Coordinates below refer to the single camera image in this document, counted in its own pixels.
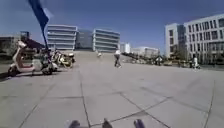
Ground person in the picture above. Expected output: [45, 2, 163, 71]
[113, 48, 123, 69]
[192, 55, 200, 70]
[96, 49, 103, 58]

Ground small white building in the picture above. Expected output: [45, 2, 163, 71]
[119, 42, 132, 54]

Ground wide concrete steps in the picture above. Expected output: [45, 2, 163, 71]
[68, 50, 134, 65]

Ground grey concrete slab plaza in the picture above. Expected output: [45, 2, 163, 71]
[0, 59, 224, 128]

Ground low white building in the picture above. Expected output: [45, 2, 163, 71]
[130, 46, 161, 58]

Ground row of bushes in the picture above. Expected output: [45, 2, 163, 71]
[122, 52, 193, 67]

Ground row of parked scooters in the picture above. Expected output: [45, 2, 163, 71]
[42, 49, 77, 72]

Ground white banded building, glass middle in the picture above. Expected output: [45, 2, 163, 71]
[46, 24, 121, 53]

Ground robot's own part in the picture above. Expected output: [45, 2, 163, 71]
[133, 118, 146, 128]
[101, 118, 114, 128]
[68, 120, 81, 128]

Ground blue flag on pole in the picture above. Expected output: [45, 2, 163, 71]
[27, 0, 52, 51]

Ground cream motor scooter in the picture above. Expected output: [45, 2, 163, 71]
[7, 40, 54, 78]

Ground large white office building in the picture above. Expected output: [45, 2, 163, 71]
[164, 13, 224, 65]

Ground low brown building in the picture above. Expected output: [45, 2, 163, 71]
[0, 31, 46, 62]

